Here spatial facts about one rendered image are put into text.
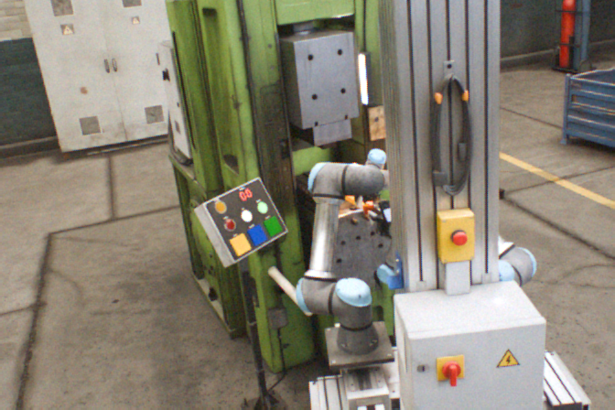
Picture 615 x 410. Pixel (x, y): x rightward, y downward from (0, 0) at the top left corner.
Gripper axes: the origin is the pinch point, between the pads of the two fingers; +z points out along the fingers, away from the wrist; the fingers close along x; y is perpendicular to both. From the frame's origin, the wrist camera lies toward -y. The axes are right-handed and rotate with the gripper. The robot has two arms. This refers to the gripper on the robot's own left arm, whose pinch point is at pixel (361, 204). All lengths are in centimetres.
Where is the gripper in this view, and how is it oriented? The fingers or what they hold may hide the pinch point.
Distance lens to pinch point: 287.5
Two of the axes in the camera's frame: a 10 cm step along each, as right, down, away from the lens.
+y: 4.2, 6.9, -5.8
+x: 9.0, -2.4, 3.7
